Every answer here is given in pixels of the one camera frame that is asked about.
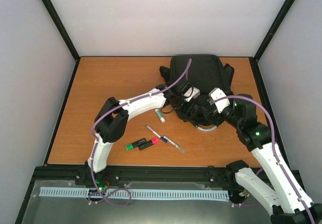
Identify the black student bag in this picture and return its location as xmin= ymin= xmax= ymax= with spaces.
xmin=159 ymin=54 xmax=234 ymax=131

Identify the green white glue stick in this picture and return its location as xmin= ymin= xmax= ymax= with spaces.
xmin=155 ymin=109 xmax=166 ymax=123

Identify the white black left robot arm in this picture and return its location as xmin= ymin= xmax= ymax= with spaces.
xmin=87 ymin=85 xmax=200 ymax=185

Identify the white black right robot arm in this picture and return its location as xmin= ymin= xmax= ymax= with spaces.
xmin=209 ymin=88 xmax=321 ymax=223

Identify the blue capped white marker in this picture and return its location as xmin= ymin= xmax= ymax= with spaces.
xmin=145 ymin=125 xmax=168 ymax=143

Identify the silver pen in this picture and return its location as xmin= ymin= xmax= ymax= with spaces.
xmin=167 ymin=139 xmax=186 ymax=153

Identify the pink black highlighter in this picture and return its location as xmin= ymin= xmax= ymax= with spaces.
xmin=138 ymin=137 xmax=159 ymax=151

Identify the green black highlighter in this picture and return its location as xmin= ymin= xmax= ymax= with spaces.
xmin=125 ymin=138 xmax=146 ymax=151

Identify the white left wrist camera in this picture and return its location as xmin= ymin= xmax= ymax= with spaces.
xmin=183 ymin=87 xmax=200 ymax=102

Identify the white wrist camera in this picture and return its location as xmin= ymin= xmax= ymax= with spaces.
xmin=208 ymin=88 xmax=230 ymax=113
xmin=183 ymin=87 xmax=200 ymax=102

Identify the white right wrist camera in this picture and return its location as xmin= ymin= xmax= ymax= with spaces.
xmin=208 ymin=88 xmax=230 ymax=113

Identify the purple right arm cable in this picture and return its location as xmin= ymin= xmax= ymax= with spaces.
xmin=213 ymin=95 xmax=316 ymax=224

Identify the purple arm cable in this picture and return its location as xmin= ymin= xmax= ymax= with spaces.
xmin=90 ymin=58 xmax=192 ymax=206
xmin=213 ymin=95 xmax=316 ymax=224

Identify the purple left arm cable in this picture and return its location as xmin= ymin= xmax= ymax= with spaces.
xmin=90 ymin=58 xmax=192 ymax=206

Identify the black aluminium frame rail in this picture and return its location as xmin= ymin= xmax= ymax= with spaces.
xmin=31 ymin=165 xmax=241 ymax=190

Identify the light blue cable duct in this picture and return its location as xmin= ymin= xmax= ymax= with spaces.
xmin=39 ymin=187 xmax=229 ymax=202

